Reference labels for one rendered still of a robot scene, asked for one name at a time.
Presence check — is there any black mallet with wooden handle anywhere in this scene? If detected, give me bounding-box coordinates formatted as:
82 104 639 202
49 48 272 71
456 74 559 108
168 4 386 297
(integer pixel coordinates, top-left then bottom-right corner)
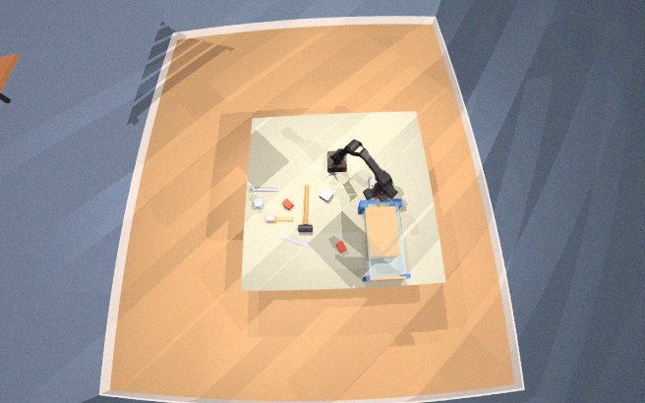
298 185 313 232

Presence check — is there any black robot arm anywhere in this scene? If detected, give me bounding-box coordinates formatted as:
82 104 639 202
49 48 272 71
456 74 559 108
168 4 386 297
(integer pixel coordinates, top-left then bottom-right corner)
330 140 398 202

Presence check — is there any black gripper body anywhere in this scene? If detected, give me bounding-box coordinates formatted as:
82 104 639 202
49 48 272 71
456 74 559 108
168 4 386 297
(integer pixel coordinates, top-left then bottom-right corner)
363 183 382 200

